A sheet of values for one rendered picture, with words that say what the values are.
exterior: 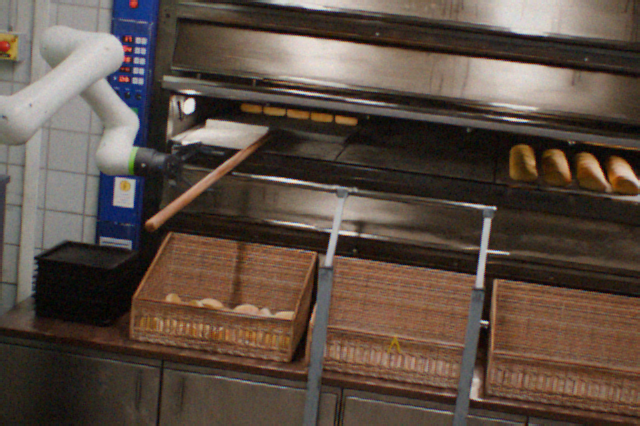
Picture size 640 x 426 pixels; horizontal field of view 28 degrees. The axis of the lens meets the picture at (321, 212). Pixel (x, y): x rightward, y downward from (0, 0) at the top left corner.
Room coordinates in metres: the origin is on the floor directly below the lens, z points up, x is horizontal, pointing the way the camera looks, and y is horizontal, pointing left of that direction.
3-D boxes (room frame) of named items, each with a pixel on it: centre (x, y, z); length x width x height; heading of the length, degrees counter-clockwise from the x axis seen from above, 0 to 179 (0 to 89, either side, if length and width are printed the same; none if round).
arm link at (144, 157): (4.08, 0.57, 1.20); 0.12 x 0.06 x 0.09; 173
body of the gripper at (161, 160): (4.07, 0.50, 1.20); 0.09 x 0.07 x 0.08; 83
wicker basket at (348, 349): (4.25, -0.30, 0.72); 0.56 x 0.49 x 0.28; 83
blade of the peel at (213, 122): (5.22, 0.20, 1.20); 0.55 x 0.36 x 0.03; 83
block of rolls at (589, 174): (4.89, -0.94, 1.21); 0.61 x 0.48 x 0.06; 173
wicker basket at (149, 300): (4.33, 0.30, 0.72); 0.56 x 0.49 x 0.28; 84
